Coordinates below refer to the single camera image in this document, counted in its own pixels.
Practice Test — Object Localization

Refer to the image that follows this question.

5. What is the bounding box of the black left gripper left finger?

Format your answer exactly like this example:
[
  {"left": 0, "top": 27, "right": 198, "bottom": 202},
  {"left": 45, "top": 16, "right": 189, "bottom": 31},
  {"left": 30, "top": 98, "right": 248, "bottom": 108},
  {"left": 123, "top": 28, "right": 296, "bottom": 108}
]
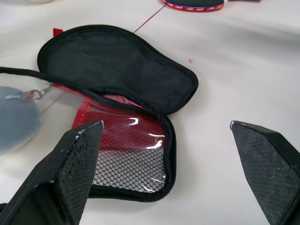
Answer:
[{"left": 0, "top": 120, "right": 105, "bottom": 225}]

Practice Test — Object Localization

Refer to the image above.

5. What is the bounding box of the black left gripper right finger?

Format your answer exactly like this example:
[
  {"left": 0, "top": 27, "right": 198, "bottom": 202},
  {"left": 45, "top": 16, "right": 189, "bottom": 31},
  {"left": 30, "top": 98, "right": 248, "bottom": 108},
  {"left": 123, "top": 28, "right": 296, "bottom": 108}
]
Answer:
[{"left": 229, "top": 120, "right": 300, "bottom": 225}]

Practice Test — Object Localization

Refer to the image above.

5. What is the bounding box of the black and red paddle case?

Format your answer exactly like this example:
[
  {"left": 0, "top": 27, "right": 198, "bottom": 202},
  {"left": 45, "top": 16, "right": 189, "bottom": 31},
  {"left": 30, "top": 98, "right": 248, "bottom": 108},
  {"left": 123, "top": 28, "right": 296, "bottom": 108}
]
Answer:
[{"left": 0, "top": 24, "right": 199, "bottom": 203}]

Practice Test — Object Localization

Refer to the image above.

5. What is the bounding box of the table tennis paddle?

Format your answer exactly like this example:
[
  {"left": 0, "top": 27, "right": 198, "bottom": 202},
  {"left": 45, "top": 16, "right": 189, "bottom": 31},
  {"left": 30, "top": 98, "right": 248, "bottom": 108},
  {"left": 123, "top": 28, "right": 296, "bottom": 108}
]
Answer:
[{"left": 161, "top": 0, "right": 263, "bottom": 13}]

